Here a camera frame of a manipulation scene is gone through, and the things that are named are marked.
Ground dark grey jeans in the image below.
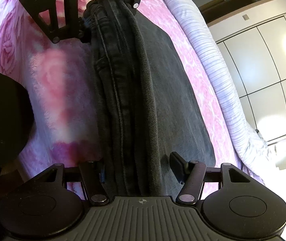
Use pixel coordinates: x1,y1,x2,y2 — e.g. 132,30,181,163
84,0,215,196

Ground pink rose blanket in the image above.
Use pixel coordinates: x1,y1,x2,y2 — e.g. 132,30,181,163
0,0,265,200

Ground white striped duvet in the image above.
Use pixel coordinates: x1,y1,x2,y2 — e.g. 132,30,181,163
164,0,279,184

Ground person's dark clothing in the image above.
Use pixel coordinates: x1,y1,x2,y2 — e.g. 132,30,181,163
0,65,37,241

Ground wooden door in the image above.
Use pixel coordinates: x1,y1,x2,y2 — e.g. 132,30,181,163
199,0,256,23

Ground white wardrobe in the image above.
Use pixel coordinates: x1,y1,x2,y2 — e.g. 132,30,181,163
218,14,286,141

